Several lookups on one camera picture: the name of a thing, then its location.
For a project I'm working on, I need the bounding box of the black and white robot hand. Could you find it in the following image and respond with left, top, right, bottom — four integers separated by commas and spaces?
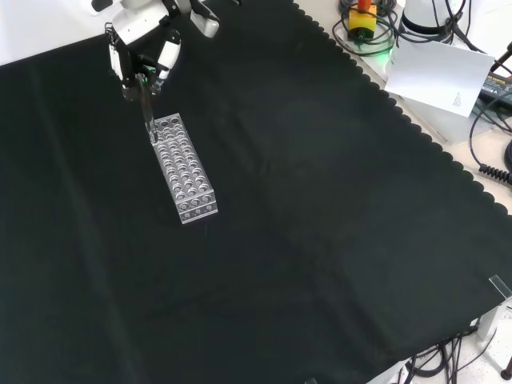
104, 0, 222, 103

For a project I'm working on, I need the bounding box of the clear glass test tube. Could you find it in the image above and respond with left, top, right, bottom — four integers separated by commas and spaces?
134, 72, 158, 145

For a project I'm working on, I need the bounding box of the clear acrylic test tube rack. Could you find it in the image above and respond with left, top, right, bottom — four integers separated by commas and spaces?
146, 113, 220, 225

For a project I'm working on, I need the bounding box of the yellow stop button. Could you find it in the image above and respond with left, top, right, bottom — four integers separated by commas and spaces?
346, 0, 378, 42

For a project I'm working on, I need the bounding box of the black bench cloth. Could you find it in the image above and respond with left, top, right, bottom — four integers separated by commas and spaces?
0, 0, 512, 384

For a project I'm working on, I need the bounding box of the white round stand base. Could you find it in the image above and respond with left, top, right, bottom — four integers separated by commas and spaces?
398, 0, 467, 39

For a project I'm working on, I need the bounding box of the pale white board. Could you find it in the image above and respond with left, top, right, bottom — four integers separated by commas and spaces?
384, 39, 496, 118

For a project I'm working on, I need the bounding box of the black power adapter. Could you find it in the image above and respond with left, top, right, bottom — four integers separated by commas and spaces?
478, 68, 512, 106

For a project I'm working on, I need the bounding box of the dark thin cable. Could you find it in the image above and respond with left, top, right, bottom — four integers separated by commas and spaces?
467, 94, 512, 169

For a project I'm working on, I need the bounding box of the coiled black cable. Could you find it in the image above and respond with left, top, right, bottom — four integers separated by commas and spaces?
478, 138, 512, 184

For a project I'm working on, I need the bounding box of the clear acrylic bracket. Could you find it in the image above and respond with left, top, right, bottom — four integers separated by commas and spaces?
488, 274, 512, 299

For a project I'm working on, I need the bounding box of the black cable bundle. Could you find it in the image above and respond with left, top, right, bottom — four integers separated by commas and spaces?
402, 334, 483, 384

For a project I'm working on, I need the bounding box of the grey metal frame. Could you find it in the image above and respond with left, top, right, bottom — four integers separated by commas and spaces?
474, 298, 512, 378

